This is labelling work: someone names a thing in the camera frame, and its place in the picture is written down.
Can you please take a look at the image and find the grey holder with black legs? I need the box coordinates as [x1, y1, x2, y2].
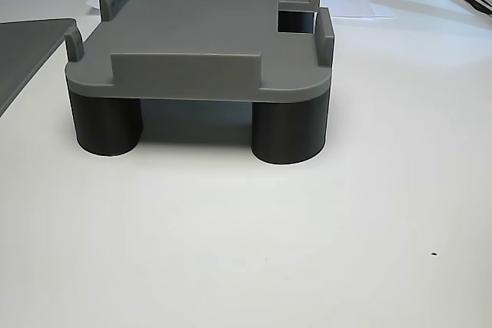
[63, 0, 335, 166]

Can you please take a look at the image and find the grey flat plate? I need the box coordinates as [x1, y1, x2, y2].
[0, 17, 78, 116]

